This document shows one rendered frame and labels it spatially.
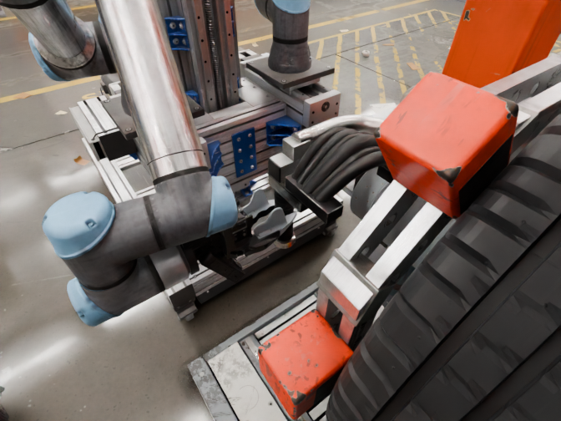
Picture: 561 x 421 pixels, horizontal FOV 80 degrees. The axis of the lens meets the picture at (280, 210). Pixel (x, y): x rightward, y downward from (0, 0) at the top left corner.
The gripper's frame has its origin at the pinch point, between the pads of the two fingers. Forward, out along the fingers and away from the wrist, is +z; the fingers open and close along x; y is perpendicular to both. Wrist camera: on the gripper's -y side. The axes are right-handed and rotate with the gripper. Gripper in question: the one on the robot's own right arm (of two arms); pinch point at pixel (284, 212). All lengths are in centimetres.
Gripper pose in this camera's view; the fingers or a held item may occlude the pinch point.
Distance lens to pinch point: 62.4
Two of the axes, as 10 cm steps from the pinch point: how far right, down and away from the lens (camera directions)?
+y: 0.0, -7.1, -7.0
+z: 8.1, -4.1, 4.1
